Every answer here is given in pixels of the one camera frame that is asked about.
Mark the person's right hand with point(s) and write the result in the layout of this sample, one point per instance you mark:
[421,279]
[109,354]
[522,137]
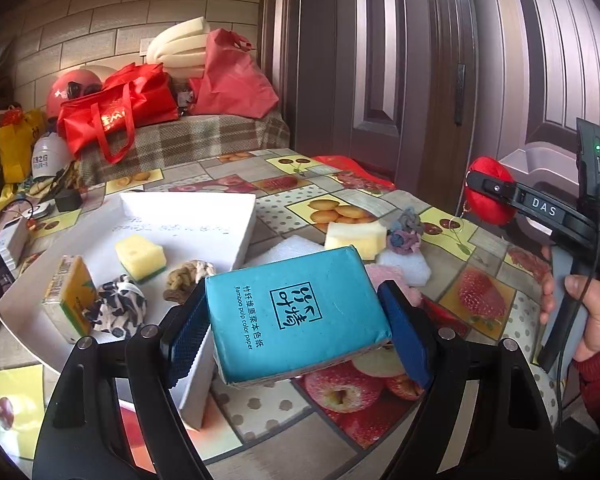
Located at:
[597,320]

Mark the red tote bag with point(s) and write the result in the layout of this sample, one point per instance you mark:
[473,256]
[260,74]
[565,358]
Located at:
[125,105]

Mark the plaid sofa cover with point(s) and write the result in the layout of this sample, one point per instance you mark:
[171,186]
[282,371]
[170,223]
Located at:
[200,140]

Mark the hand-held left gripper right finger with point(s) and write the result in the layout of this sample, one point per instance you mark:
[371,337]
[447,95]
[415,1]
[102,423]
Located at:
[405,330]

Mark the pinkish plastic chair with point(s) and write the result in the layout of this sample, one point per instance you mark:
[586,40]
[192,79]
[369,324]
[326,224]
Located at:
[540,160]

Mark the pink plush toy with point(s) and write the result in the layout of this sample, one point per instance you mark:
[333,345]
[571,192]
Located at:
[397,280]

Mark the black power adapter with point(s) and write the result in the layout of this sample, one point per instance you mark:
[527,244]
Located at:
[69,200]

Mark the stack of white foam sheets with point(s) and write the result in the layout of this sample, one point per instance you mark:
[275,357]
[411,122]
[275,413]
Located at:
[180,50]

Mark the leopard print scrunchie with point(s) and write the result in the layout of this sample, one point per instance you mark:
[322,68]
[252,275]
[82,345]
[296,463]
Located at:
[117,310]

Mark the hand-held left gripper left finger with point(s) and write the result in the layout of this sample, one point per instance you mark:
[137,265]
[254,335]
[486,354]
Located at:
[185,345]

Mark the pale yellow sponge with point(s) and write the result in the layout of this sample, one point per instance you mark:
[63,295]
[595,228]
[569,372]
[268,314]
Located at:
[355,240]

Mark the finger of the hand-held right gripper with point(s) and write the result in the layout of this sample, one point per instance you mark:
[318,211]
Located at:
[530,202]

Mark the yellow sponge with green pad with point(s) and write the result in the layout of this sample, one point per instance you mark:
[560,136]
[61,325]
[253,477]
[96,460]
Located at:
[140,255]

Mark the teal tissue pack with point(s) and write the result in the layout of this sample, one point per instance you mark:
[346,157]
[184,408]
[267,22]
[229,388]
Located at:
[290,310]

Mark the red plush ball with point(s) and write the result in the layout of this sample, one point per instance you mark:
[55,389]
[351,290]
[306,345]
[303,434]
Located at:
[495,210]

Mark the red helmet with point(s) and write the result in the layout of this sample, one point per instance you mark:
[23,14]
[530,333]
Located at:
[72,90]

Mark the white foam block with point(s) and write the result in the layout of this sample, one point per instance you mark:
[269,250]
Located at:
[410,267]
[290,250]

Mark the red plastic packet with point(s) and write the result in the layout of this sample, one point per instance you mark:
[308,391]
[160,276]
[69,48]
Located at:
[350,167]

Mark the white shallow box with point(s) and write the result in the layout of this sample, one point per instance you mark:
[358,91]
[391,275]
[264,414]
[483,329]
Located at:
[190,220]

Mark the brown panelled door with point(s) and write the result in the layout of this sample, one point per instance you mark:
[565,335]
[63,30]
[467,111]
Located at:
[405,60]

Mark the white plastic bottle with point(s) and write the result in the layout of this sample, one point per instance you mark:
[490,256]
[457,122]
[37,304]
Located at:
[50,155]

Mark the red non-woven bag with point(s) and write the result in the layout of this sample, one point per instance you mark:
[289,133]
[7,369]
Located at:
[235,80]

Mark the yellow shopping bag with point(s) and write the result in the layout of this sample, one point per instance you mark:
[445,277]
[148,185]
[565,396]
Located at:
[17,145]

